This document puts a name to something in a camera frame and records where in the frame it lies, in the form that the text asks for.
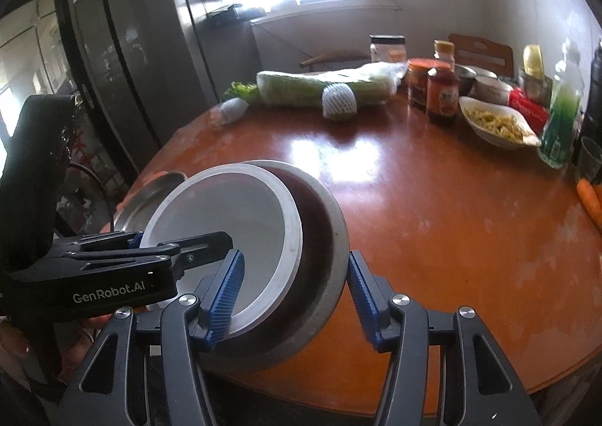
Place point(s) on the person's left hand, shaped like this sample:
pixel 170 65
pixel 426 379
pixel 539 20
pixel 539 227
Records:
pixel 12 341

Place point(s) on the steel bowl holding yellow container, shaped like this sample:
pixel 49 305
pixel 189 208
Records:
pixel 534 89

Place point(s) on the wooden chair with square back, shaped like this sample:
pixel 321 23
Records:
pixel 489 54

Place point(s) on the grey refrigerator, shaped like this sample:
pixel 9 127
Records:
pixel 141 54

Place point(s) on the white ceramic bowl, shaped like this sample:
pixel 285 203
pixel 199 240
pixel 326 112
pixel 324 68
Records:
pixel 491 89

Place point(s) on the round steel plate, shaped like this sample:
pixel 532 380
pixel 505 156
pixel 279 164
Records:
pixel 141 205

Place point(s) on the green leafy lettuce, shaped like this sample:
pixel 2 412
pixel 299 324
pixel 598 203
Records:
pixel 242 91

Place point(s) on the wrapped napa cabbage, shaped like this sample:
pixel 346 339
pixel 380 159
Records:
pixel 301 87

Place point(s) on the clear bottle of green liquid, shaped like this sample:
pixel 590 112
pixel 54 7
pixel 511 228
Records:
pixel 559 125

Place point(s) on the orange carrot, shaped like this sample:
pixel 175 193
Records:
pixel 588 202

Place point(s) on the white dish of food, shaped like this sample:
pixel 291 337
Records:
pixel 494 122

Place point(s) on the wooden chair with curved back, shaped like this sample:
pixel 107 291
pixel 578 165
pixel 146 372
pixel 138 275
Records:
pixel 329 56

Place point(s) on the fruit in white foam net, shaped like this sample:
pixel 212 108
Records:
pixel 336 101
pixel 233 111

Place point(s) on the small steel bowl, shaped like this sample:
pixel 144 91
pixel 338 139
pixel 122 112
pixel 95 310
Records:
pixel 465 78

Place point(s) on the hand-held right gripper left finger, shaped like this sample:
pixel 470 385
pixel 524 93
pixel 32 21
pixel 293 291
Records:
pixel 225 303

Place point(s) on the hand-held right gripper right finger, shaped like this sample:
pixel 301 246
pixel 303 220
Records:
pixel 367 303

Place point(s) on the drinking glass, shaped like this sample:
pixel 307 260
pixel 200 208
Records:
pixel 590 158

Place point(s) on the yellow plastic container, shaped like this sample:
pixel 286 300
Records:
pixel 534 59

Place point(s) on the red sauce jar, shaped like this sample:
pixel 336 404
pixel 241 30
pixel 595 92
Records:
pixel 418 87

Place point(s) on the red tissue box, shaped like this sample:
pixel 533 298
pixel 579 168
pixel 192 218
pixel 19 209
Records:
pixel 526 108

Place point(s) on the clear jar with black lid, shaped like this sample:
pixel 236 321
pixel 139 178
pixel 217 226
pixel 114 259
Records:
pixel 386 52

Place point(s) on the sauce bottle with orange cap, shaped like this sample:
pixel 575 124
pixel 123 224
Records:
pixel 442 96

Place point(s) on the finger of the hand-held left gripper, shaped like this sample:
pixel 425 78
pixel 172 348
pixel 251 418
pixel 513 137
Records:
pixel 134 240
pixel 207 245

